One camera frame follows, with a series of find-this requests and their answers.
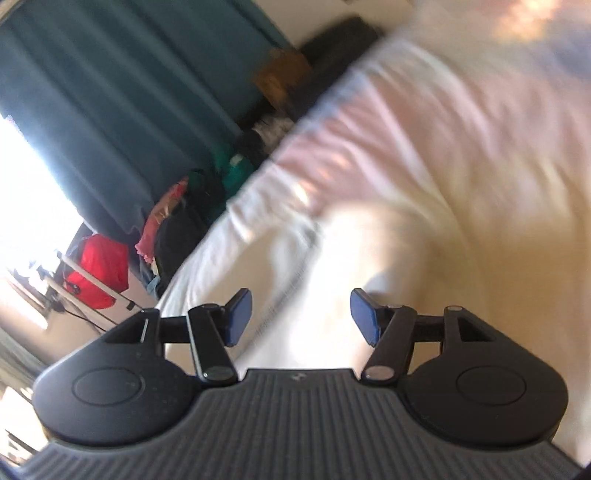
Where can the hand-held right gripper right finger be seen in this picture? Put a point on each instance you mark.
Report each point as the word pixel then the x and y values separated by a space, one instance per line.
pixel 364 314

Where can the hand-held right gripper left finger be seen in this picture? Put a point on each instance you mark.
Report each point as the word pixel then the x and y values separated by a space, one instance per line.
pixel 239 316

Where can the cream pants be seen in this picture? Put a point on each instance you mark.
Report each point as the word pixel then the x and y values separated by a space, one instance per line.
pixel 415 277

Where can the blue cloth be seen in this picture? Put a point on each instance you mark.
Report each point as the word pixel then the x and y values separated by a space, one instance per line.
pixel 153 284

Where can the black clothing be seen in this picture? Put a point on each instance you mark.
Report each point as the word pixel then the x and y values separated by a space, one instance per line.
pixel 182 240

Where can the pink clothing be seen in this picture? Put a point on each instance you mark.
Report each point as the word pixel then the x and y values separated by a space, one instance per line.
pixel 159 221

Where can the green clothing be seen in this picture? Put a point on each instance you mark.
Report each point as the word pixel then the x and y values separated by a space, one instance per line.
pixel 238 173

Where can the white garment steamer stand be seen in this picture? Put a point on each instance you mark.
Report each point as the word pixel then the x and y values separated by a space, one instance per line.
pixel 97 281

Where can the red cloth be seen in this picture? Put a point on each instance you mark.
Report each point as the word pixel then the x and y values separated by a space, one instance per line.
pixel 99 267

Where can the white patterned cloth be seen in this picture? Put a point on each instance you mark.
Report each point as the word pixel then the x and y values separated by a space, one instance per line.
pixel 274 127

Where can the bed with pale pink sheet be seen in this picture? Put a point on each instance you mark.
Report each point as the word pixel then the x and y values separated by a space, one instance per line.
pixel 415 115

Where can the dark-framed window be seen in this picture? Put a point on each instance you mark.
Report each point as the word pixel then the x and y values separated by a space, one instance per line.
pixel 27 207

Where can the brown cardboard box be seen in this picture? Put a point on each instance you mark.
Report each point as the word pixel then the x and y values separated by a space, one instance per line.
pixel 284 76

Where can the wide teal curtain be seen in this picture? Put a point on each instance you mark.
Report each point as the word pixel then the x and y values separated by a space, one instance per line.
pixel 115 92

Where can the black sofa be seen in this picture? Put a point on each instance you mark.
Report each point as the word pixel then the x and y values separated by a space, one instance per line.
pixel 341 46

